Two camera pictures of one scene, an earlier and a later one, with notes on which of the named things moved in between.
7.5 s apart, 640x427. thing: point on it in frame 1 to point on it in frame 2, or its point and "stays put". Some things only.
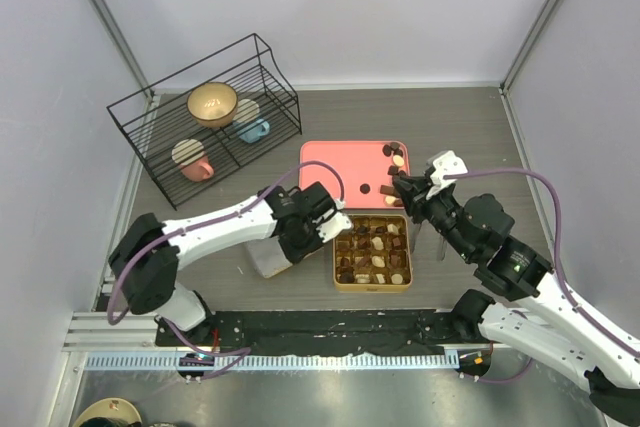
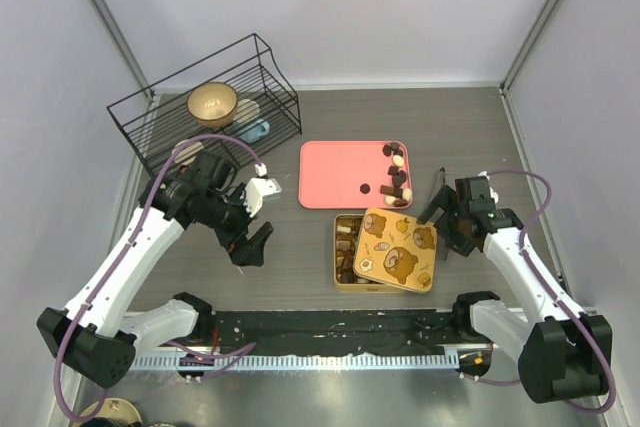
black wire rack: (204, 121) stays put
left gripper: (294, 254) to (246, 251)
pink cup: (189, 155) stays put
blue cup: (253, 133) stays put
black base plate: (326, 330) stays put
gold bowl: (213, 104) stays put
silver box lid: (268, 255) to (396, 248)
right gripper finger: (409, 188) to (442, 201)
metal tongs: (443, 250) to (440, 181)
